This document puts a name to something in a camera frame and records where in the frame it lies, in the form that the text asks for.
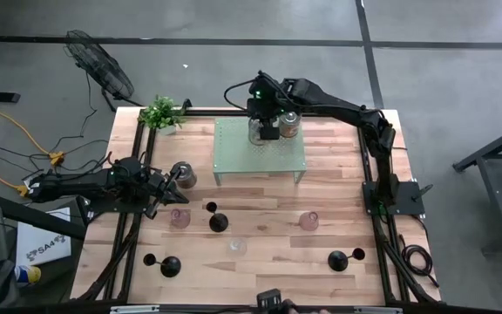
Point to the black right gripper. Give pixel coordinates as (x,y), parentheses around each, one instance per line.
(265,98)

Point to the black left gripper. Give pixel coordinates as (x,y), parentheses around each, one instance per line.
(157,185)

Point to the green label candle tin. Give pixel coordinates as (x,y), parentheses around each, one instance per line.
(254,134)

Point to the silver ribbed candle tin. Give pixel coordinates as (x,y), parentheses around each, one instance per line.
(187,178)

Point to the orange label candle tin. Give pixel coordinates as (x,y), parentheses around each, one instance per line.
(289,126)

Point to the pink glass candle holder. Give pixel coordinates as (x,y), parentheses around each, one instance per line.
(180,219)
(308,221)

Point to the black metal candlestick holder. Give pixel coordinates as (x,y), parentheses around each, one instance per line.
(338,261)
(219,223)
(171,267)

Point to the clear glass candle holder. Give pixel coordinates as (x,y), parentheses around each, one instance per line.
(236,247)

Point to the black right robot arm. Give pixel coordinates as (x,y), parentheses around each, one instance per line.
(342,109)

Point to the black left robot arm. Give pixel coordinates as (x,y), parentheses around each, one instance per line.
(72,185)

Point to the green perforated metal riser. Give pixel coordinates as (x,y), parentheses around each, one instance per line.
(242,157)

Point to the green potted plant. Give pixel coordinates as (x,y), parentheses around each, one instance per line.
(161,114)

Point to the black floor fan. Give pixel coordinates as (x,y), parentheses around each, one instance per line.
(98,65)

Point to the black desk with grey top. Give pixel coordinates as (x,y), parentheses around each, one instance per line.
(37,219)

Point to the white printed box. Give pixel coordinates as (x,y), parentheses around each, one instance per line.
(42,244)

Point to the black box device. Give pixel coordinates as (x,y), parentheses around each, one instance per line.
(269,298)

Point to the yellow and blue ball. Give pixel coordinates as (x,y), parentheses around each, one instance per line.
(31,275)

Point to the black aluminium table frame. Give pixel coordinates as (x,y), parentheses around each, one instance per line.
(207,112)

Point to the silver metal bracket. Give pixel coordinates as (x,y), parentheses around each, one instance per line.
(377,310)
(135,309)

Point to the black angled desk frame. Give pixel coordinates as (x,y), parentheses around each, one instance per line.
(499,196)

